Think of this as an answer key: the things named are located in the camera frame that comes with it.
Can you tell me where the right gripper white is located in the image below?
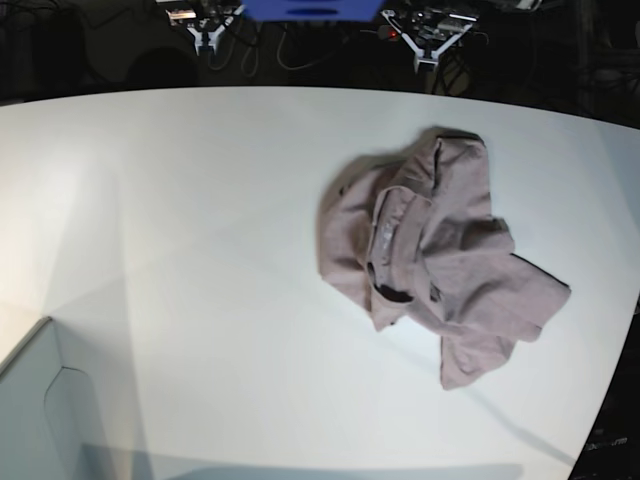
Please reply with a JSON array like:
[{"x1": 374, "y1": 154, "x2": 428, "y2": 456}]
[{"x1": 164, "y1": 0, "x2": 245, "y2": 54}]

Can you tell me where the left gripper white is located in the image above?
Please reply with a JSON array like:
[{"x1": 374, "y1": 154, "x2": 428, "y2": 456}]
[{"x1": 380, "y1": 1, "x2": 479, "y2": 73}]

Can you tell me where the mauve pink t-shirt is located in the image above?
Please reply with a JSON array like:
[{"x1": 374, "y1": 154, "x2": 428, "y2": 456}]
[{"x1": 317, "y1": 129, "x2": 571, "y2": 390}]

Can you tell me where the blue plastic bin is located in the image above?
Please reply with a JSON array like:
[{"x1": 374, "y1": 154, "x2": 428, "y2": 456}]
[{"x1": 242, "y1": 0, "x2": 383, "y2": 22}]

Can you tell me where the white cardboard box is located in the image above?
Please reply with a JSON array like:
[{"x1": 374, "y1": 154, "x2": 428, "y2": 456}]
[{"x1": 0, "y1": 315, "x2": 151, "y2": 480}]

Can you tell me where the white cable loop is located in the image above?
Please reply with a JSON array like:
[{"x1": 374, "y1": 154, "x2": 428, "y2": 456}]
[{"x1": 207, "y1": 19, "x2": 351, "y2": 76}]

